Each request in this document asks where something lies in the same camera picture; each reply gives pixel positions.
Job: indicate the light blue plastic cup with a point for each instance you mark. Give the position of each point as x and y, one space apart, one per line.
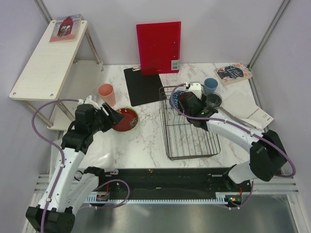
210 85

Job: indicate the red cover book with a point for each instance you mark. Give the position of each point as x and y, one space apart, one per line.
66 29

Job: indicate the spiral notebook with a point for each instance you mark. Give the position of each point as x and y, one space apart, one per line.
236 119

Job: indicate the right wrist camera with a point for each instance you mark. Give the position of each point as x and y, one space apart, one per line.
195 88

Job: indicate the floral cover book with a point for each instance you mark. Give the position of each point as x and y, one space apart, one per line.
233 74

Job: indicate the clear glass tumbler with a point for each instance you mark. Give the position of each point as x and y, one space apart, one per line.
213 99

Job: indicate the red folder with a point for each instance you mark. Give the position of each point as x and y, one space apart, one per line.
159 47

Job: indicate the blue patterned bowl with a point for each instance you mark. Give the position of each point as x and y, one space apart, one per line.
175 99

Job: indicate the pink plastic cup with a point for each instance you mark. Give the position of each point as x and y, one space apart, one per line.
106 92

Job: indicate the white paper booklet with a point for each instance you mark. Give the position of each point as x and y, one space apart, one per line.
242 107

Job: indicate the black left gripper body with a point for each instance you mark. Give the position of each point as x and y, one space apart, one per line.
102 121

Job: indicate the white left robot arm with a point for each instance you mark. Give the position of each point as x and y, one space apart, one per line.
57 209

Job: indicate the dark red plate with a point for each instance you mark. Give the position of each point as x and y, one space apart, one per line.
130 119

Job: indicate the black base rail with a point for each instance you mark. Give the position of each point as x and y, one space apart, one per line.
169 183

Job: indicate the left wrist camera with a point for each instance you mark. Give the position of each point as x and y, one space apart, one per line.
91 99

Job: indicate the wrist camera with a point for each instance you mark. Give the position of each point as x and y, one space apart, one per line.
195 88
91 99

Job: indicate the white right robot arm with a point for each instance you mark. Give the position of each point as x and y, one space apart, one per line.
265 149

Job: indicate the black clipboard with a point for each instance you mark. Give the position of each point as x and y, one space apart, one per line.
142 89

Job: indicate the white wooden shelf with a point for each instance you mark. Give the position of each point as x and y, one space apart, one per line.
52 73

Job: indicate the white cable duct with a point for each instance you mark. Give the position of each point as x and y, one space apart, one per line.
96 199

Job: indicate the black wire dish rack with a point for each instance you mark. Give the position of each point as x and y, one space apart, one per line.
182 140

